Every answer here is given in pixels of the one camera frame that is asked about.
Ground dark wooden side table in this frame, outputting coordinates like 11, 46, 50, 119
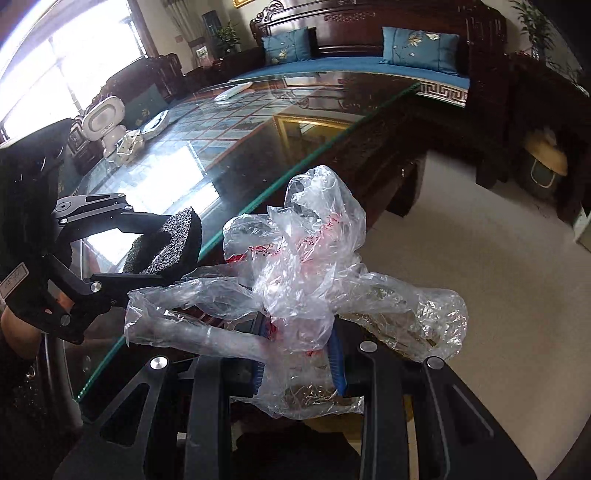
505, 51, 591, 222

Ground tall plant in vase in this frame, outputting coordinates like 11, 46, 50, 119
510, 0, 583, 79

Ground teal embroidered cushion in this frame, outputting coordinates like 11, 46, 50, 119
124, 88, 169, 126

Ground white ceramic holder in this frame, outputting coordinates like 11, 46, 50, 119
115, 130, 143, 163

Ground carved wooden sofa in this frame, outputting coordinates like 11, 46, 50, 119
222, 0, 513, 188

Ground carved wooden glass-top table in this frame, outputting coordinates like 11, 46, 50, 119
44, 79, 430, 425

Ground person's left hand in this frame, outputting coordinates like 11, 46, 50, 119
0, 307, 43, 360

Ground carved wooden armchair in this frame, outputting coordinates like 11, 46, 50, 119
85, 53, 185, 130

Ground white tray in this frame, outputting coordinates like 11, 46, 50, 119
141, 111, 171, 137

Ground white remote control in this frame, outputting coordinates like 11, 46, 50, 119
215, 82, 254, 102

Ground blue sofa seat pad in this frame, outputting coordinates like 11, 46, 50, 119
226, 56, 472, 109

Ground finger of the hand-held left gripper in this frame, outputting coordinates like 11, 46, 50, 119
44, 254, 185, 344
52, 194, 160, 245

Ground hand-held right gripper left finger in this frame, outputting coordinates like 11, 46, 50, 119
53, 318, 273, 480

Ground black foam piece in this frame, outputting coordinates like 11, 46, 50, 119
121, 207, 204, 278

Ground dark wooden box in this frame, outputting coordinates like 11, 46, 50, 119
69, 124, 100, 171

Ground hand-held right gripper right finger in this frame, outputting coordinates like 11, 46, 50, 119
325, 316, 536, 480

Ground blue embroidered cushion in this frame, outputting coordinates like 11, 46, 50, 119
379, 26, 460, 77
262, 27, 311, 65

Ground clear red-print plastic bag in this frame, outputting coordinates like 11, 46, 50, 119
124, 165, 469, 421

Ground small potted plant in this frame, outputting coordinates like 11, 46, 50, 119
215, 21, 243, 58

